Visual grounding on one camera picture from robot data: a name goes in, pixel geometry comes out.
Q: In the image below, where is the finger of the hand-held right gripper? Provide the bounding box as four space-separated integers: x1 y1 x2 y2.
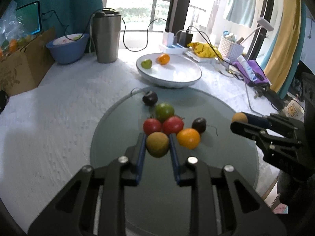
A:
230 121 306 175
242 112 305 138

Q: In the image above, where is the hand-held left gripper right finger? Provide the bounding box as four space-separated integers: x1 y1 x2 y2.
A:
169 134 287 236

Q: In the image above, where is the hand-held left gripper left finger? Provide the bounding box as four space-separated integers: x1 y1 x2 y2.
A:
28 133 148 236

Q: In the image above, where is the brown kiwi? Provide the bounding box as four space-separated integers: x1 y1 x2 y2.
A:
146 132 170 158
232 112 248 124

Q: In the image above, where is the red tomato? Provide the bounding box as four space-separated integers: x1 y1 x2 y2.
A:
143 118 162 135
162 116 184 135

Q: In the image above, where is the dark purple plum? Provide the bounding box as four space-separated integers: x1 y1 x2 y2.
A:
191 117 207 133
142 91 158 106

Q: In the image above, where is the green tomato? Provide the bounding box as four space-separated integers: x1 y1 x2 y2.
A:
155 103 175 122

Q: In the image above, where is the white plate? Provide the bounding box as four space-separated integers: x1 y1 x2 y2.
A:
136 53 202 88

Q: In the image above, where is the black cylindrical object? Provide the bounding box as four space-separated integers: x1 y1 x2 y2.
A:
255 85 286 110

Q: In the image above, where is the round glass turntable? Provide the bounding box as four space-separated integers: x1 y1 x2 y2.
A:
90 87 260 236

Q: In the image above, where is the cartoon bear cup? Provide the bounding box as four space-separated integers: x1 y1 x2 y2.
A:
283 98 306 121

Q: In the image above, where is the white tube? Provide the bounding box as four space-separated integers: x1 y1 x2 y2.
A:
237 55 258 81

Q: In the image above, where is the white woven basket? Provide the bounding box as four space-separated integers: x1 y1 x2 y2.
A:
218 36 245 62

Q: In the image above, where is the white booklet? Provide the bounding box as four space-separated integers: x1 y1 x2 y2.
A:
187 50 232 65

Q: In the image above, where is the yellow curtain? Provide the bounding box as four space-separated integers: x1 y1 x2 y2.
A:
264 0 302 92

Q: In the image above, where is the yellow printed bag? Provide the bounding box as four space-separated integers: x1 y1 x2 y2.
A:
188 42 222 58

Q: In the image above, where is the white desk lamp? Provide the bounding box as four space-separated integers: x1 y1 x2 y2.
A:
242 17 274 47

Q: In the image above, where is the white power strip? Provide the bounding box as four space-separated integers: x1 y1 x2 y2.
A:
159 43 189 54

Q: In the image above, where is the black charger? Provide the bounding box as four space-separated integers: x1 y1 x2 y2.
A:
179 31 193 47

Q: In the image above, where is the white charger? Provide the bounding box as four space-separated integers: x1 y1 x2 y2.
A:
163 31 176 47

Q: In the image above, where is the light blue towel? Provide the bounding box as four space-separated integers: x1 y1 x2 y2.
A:
223 0 258 28

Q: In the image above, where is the stainless steel tumbler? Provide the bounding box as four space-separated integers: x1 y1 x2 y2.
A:
92 9 122 64

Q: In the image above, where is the blue bowl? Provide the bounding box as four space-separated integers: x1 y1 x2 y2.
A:
46 33 90 65

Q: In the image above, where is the white inner bowl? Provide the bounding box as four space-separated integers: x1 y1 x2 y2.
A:
53 35 86 46

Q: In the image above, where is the cardboard box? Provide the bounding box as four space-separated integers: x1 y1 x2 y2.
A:
0 27 57 96

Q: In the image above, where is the balcony railing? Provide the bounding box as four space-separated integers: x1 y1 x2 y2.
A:
102 0 173 32

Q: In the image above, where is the teal curtain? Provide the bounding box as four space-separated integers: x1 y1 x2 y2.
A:
15 0 104 54

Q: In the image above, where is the small monitor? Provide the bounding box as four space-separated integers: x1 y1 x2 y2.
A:
15 1 42 35

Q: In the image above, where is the clear plastic bag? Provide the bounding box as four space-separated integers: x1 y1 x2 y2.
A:
0 1 37 62

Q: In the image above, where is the grey cable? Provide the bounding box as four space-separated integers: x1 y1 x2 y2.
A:
244 83 264 116

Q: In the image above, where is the black charger cable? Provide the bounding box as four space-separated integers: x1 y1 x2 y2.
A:
187 26 237 69

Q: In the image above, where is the black looped cable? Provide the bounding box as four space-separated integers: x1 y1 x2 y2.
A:
122 18 171 53

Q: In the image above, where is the dark window frame post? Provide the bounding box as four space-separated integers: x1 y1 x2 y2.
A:
167 0 196 33

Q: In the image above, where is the black monitor cable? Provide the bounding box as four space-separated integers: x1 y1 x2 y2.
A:
41 10 95 36

